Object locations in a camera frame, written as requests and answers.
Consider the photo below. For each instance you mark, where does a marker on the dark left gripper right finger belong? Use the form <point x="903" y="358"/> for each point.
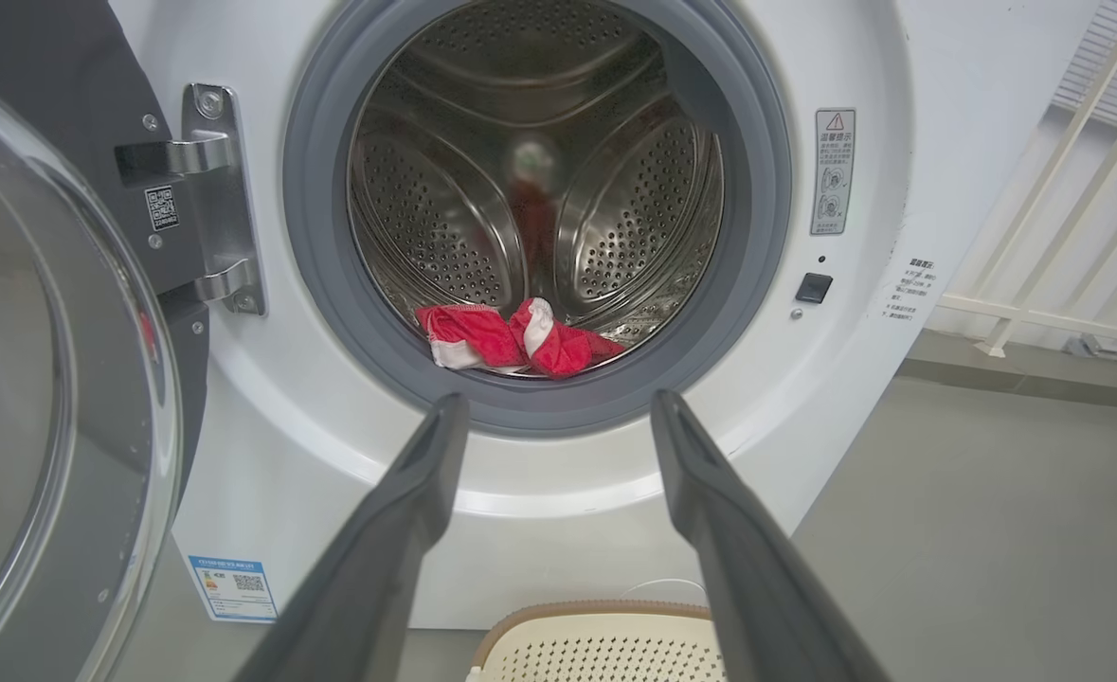
<point x="747" y="578"/>

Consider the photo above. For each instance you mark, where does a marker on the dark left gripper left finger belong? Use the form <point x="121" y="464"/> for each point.
<point x="378" y="568"/>

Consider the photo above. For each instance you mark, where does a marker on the red and white garment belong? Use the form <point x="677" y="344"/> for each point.
<point x="473" y="332"/>

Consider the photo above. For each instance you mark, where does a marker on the black washing machine glass door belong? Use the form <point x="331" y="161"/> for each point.
<point x="46" y="379"/>

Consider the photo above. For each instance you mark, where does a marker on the cream perforated basket brown rim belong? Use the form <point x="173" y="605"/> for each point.
<point x="596" y="654"/>

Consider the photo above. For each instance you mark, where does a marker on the white front-load washing machine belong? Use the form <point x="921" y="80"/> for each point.
<point x="804" y="398"/>

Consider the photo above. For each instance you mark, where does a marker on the black door latch socket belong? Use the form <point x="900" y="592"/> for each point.
<point x="814" y="288"/>

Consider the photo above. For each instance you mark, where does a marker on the grey rubber door gasket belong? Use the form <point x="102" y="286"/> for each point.
<point x="316" y="237"/>

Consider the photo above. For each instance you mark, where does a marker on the metal door hinge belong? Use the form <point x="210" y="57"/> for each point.
<point x="222" y="208"/>

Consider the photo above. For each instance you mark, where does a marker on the round white filter cover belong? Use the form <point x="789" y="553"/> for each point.
<point x="662" y="592"/>

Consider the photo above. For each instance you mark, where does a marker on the blue energy label sticker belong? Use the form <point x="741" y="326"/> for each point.
<point x="233" y="589"/>

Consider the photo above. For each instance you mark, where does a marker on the printed text sticker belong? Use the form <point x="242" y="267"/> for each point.
<point x="910" y="289"/>

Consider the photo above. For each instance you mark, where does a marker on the perforated steel drum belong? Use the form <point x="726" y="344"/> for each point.
<point x="444" y="208"/>

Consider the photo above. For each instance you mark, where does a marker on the white railing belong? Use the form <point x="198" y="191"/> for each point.
<point x="1022" y="317"/>

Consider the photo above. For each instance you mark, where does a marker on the grey warning sticker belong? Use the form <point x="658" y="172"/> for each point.
<point x="833" y="170"/>

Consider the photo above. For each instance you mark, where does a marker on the small QR code sticker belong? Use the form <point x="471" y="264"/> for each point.
<point x="162" y="208"/>

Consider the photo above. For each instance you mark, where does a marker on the white slatted blind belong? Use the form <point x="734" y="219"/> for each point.
<point x="1084" y="47"/>

